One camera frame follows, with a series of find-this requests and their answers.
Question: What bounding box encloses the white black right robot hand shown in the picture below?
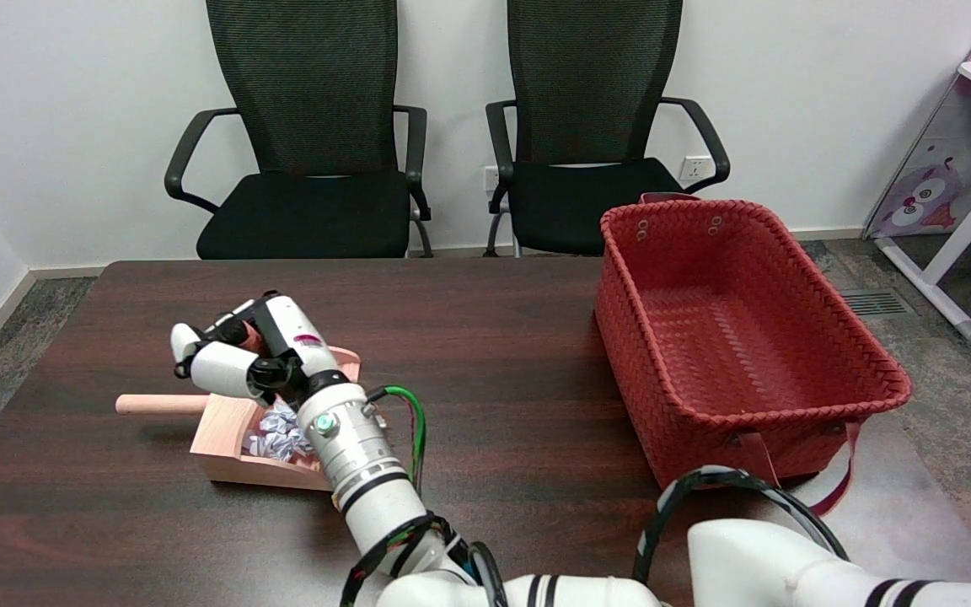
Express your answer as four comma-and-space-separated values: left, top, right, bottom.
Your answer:
170, 291, 351, 406

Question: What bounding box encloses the wooden dustpan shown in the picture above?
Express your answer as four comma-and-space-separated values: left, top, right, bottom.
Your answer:
115, 344, 362, 493

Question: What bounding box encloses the black mesh office chair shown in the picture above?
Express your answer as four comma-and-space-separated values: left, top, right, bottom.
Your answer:
164, 0, 434, 261
484, 0, 732, 258

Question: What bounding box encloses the red woven basket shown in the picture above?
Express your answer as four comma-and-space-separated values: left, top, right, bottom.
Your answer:
593, 192, 914, 517

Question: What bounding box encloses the floor vent grille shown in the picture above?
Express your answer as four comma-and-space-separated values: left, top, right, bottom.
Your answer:
840, 289, 916, 317

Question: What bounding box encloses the owl print side panel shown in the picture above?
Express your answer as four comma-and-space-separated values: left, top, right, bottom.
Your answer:
863, 0, 971, 239

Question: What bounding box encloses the white desk frame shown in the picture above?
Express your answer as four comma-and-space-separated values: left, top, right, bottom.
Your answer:
876, 61, 971, 342

